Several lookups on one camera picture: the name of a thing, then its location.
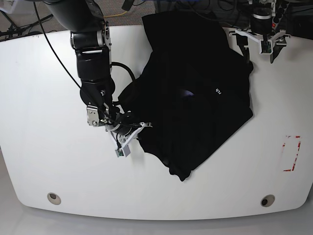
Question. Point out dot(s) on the black T-shirt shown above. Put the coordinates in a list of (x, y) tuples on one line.
[(194, 90)]

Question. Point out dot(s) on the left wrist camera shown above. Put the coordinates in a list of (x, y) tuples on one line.
[(266, 47)]

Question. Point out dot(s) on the left table grommet hole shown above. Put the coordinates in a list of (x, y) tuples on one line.
[(54, 198)]

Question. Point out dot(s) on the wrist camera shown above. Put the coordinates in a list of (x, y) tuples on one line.
[(123, 151), (266, 47)]

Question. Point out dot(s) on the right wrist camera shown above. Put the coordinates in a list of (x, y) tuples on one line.
[(123, 151)]

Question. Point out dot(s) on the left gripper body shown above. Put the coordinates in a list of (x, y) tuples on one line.
[(281, 35)]

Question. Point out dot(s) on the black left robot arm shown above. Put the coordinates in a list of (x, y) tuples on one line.
[(265, 17)]

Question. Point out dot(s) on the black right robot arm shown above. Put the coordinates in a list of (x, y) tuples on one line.
[(90, 39)]

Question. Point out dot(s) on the table grommet hole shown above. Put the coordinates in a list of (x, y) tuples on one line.
[(54, 198), (267, 201)]

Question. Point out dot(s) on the right table grommet hole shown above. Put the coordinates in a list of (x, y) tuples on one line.
[(267, 201)]

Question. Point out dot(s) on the red tape rectangle marking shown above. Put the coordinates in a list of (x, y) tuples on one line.
[(290, 153)]

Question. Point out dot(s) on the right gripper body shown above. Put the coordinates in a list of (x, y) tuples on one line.
[(121, 132)]

